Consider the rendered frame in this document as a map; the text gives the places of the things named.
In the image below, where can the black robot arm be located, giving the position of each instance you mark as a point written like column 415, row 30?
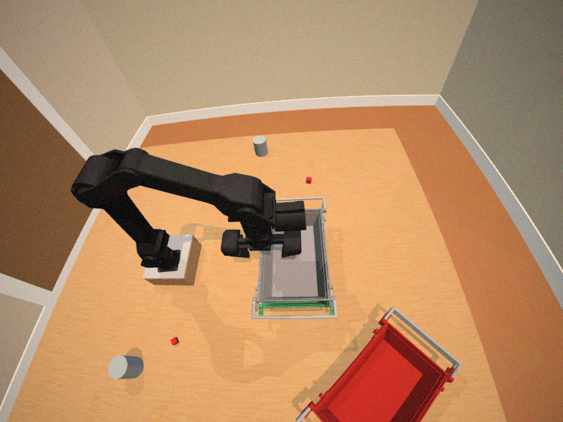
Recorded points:
column 104, row 180

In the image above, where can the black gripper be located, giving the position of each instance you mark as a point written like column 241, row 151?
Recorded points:
column 235, row 245

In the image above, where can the green plastic tray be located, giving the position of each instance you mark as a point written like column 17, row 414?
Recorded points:
column 293, row 305

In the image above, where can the grey cylinder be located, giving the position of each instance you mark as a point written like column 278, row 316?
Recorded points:
column 260, row 146
column 125, row 367

